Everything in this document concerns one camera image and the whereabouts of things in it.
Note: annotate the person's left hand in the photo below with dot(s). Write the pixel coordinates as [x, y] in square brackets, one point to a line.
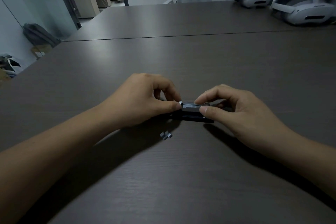
[136, 100]

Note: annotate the person's right hand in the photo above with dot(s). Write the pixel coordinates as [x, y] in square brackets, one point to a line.
[236, 116]

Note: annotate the person's left thumb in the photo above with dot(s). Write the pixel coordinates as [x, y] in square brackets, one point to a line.
[164, 105]

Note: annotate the person's right thumb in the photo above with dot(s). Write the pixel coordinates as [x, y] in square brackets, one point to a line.
[214, 113]

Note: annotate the black stapler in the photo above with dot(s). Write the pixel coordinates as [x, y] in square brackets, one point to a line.
[193, 112]

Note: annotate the person's right forearm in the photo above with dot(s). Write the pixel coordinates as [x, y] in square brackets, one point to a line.
[304, 158]

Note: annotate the person's left forearm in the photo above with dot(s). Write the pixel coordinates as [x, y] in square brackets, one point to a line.
[49, 160]

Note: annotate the cardboard box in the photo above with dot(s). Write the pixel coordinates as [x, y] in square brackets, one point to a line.
[40, 51]

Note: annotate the grey backpack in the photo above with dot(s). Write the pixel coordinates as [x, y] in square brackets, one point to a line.
[39, 34]

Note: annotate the pile of items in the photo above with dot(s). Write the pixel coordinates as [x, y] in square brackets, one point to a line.
[7, 67]

